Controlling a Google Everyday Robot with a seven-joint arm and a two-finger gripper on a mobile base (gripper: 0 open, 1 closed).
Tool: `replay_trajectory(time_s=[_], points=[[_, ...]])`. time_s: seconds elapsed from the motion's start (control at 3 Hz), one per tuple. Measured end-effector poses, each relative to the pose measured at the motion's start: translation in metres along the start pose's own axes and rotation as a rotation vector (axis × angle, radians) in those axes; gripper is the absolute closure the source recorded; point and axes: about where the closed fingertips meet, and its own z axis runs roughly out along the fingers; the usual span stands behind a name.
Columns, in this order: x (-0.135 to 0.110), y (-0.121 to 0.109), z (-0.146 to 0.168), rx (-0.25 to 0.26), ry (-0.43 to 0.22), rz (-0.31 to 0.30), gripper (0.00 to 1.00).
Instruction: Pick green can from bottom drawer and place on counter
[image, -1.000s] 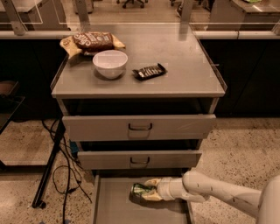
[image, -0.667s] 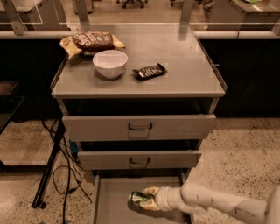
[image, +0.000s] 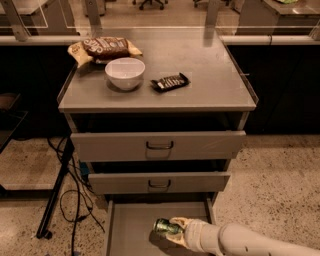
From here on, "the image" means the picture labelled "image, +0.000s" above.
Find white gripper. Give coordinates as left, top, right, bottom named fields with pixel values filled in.
left=166, top=217, right=212, bottom=253

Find green soda can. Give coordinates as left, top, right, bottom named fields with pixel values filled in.
left=153, top=218, right=184, bottom=236

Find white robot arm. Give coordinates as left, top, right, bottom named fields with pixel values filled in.
left=166, top=217, right=320, bottom=256

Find grey middle drawer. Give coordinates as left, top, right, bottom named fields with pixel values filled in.
left=89, top=172, right=230, bottom=194

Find grey open bottom drawer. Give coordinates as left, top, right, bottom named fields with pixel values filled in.
left=101, top=199, right=214, bottom=256

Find grey top drawer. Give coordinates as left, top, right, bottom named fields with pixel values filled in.
left=71, top=131, right=246, bottom=162

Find grey metal drawer cabinet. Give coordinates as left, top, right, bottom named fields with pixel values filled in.
left=59, top=28, right=256, bottom=207

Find black candy bar wrapper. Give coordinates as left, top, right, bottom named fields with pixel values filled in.
left=151, top=73, right=190, bottom=93

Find white ceramic bowl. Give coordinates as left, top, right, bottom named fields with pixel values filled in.
left=105, top=57, right=145, bottom=91

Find brown chip bag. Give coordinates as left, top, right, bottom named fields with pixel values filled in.
left=67, top=37, right=142, bottom=67

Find black side table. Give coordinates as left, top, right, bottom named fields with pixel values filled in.
left=0, top=93, right=73, bottom=239

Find black office chair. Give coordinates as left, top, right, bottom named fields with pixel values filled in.
left=132, top=0, right=169, bottom=10

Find black floor cables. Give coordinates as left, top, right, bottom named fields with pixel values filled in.
left=46, top=135, right=107, bottom=256

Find white horizontal rail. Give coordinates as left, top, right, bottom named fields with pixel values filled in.
left=0, top=35, right=320, bottom=46

